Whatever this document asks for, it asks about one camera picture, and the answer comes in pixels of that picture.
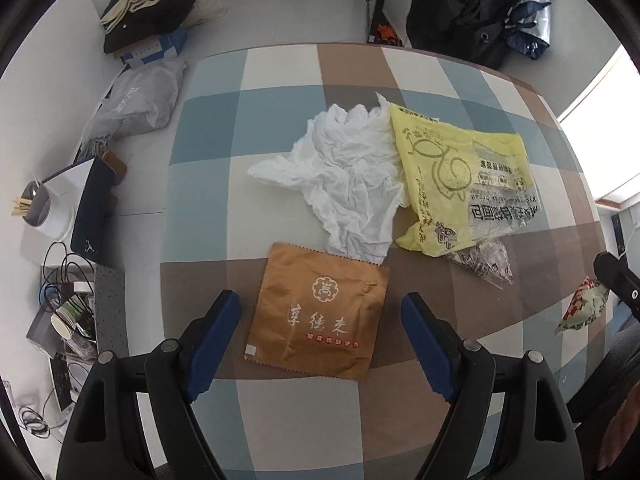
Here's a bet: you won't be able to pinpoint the yellow printed plastic bag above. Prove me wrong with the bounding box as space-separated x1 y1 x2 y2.
390 103 540 257

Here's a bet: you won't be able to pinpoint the brown paper food bag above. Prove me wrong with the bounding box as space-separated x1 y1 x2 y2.
244 243 390 380

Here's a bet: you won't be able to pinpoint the white tissue paper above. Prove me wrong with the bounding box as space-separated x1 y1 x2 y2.
247 94 409 266

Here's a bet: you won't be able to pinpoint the person's right hand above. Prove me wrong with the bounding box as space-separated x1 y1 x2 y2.
598 389 639 470

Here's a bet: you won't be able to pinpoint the red white snack packet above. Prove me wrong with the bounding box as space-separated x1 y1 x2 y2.
554 276 610 334

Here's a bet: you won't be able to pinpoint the grey speckled box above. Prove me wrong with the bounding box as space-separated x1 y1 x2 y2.
94 264 129 358

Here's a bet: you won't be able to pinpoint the paper cup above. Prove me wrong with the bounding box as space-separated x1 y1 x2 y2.
50 300 82 340

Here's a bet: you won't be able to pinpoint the clear plastic wrapper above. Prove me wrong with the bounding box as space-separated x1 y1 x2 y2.
447 240 513 288

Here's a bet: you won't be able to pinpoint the dark blue book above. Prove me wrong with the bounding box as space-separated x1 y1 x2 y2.
70 157 116 263

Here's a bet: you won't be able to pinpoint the toothpick holder jar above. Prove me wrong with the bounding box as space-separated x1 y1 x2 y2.
11 180 51 228

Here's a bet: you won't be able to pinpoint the silver blue folded umbrella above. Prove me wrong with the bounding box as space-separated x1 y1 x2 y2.
504 0 552 60

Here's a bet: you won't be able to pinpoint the brown wallet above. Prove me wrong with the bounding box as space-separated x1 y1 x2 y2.
101 150 127 185

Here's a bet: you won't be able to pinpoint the black backpack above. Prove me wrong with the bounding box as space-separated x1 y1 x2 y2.
406 0 516 70

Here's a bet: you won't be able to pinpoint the orange black item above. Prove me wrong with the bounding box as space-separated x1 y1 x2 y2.
368 16 404 47

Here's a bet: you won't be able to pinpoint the grey plastic bag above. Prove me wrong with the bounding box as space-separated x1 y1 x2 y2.
81 58 188 150

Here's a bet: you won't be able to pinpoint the checkered tablecloth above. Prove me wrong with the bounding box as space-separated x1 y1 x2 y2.
160 44 611 479

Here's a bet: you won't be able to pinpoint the blue white cardboard box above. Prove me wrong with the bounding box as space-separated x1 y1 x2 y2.
115 27 188 68

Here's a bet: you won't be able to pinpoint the white cloth bag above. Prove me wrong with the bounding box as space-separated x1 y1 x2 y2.
182 0 227 28

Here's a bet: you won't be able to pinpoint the tangled cables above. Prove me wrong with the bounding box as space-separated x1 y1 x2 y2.
37 240 97 321

